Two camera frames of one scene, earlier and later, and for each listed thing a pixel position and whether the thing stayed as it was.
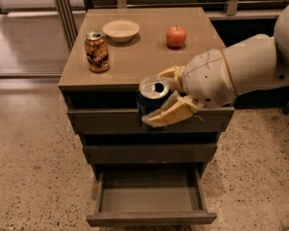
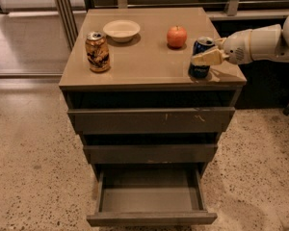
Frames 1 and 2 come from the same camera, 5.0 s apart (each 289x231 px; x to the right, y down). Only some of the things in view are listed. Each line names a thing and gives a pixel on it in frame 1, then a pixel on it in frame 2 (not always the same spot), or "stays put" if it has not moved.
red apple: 176,36 stays put
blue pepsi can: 151,92 -> 196,69
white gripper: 206,77 -> 235,50
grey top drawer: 125,120 stays put
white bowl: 120,31 stays put
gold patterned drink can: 96,51 stays put
